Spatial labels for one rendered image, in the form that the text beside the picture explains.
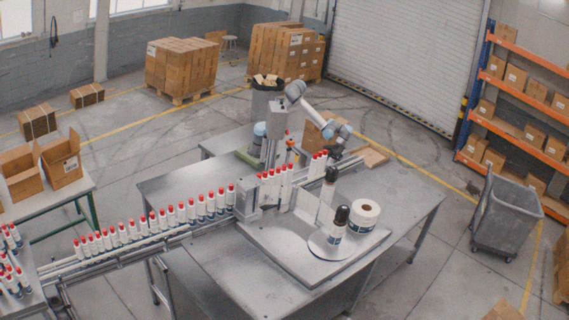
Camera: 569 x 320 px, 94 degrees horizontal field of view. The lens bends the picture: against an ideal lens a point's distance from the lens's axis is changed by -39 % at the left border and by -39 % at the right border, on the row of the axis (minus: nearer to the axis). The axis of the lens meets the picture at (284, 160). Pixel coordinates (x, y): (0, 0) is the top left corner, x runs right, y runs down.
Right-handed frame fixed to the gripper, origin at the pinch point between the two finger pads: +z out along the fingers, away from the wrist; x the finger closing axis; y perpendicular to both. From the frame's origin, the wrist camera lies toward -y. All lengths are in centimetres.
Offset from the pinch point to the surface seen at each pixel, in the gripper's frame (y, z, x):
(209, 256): 24, 69, -98
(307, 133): -34.5, -13.6, 9.1
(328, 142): -14.9, -15.5, 11.2
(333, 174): 31.2, -2.8, -37.9
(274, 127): -2, -10, -69
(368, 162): 6, -18, 51
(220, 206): 3, 44, -84
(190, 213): 2, 53, -105
